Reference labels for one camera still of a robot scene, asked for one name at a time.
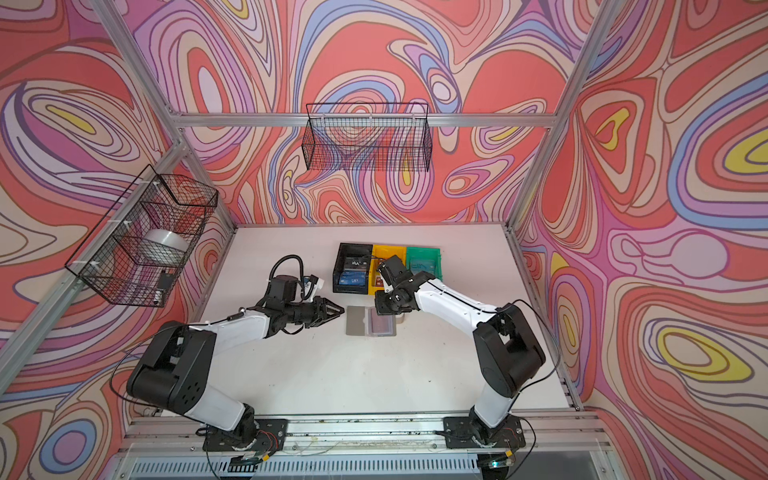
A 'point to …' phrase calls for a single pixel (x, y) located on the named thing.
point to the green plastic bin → (424, 259)
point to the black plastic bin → (352, 268)
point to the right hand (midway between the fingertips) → (384, 313)
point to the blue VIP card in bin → (353, 278)
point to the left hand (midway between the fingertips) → (344, 311)
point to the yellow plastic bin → (380, 252)
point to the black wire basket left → (134, 258)
